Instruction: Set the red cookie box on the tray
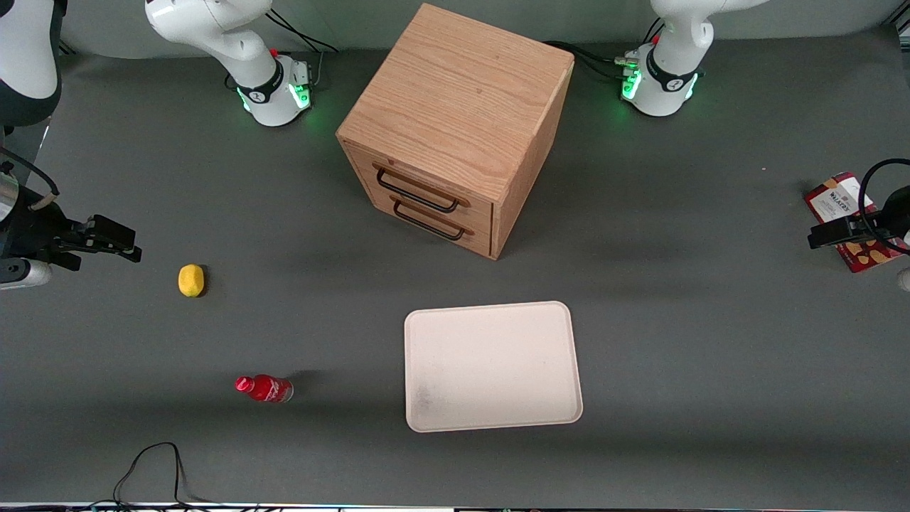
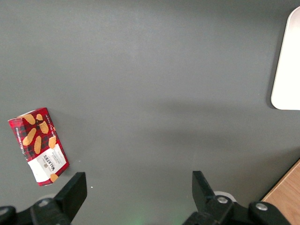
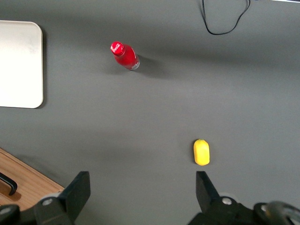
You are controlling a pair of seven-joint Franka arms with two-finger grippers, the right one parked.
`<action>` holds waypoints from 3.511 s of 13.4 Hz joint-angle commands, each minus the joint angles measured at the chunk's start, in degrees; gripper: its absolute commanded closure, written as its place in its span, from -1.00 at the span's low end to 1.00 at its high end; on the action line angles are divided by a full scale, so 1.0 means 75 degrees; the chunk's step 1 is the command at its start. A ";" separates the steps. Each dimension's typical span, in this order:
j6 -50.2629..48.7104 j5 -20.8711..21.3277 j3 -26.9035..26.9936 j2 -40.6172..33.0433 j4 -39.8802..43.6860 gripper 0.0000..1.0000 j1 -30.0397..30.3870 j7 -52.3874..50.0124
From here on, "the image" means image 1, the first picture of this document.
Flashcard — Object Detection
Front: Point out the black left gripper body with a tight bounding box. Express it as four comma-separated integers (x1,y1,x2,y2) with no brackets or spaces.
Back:
880,203,910,242

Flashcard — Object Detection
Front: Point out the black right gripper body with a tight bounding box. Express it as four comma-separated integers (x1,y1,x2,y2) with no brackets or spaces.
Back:
0,186,86,272

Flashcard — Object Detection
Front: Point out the red tartan cookie box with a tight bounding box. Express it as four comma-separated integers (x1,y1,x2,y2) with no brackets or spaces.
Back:
805,171,909,274

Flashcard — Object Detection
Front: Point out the cream plastic tray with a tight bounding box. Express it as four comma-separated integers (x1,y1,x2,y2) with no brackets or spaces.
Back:
404,301,584,433

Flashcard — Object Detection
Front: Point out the yellow lemon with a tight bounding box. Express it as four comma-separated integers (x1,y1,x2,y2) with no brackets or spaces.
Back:
178,264,206,298

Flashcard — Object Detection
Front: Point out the red cola bottle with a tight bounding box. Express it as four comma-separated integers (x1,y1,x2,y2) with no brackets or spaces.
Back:
235,374,294,404

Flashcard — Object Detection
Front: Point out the wooden drawer front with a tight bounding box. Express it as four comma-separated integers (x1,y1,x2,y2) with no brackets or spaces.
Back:
352,144,494,232
363,178,493,258

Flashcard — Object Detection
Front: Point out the wooden drawer cabinet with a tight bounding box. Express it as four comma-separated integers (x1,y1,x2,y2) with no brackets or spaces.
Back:
336,3,575,261

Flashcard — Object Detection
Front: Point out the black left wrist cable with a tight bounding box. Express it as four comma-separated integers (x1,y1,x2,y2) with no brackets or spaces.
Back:
857,159,910,250

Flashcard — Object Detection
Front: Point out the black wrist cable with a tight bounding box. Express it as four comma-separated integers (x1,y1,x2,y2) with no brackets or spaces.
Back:
857,159,910,250
0,146,59,212

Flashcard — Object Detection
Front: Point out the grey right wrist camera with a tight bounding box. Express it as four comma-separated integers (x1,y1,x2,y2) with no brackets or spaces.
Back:
0,258,52,290

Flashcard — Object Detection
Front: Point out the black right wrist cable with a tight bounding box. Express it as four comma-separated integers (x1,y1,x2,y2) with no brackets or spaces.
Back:
0,146,59,212

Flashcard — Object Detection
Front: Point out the thin black looped cable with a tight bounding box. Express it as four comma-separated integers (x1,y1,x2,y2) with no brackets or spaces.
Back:
68,442,265,512

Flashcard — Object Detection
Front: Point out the black right arm base cable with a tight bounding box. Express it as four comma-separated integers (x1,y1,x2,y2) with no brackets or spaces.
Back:
264,7,340,90

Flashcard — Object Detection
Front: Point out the black arm base cable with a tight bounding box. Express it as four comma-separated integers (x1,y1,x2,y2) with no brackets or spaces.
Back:
544,41,641,80
264,7,340,90

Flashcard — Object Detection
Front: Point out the black metal drawer handle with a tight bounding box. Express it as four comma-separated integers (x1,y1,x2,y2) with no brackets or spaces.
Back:
375,165,470,213
392,197,475,242

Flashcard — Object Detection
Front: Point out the black left arm base cable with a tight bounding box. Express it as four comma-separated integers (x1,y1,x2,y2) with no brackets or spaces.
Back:
544,41,641,80

